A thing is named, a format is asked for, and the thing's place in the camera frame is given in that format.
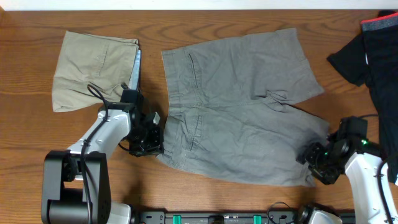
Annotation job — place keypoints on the folded khaki shorts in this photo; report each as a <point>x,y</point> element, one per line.
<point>104,62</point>

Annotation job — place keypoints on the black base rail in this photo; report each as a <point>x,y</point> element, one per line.
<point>159,217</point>

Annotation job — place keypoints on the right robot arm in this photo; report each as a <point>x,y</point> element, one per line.
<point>350,153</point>

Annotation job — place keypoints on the grey shorts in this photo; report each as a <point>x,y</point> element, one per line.
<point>232,109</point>

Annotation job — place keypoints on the black t-shirt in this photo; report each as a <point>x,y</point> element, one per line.
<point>371,59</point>

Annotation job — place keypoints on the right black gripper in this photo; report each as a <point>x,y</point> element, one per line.
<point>310,154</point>

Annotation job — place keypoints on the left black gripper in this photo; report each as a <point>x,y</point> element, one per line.
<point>155,147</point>

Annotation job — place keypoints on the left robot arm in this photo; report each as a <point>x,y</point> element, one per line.
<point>76,186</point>

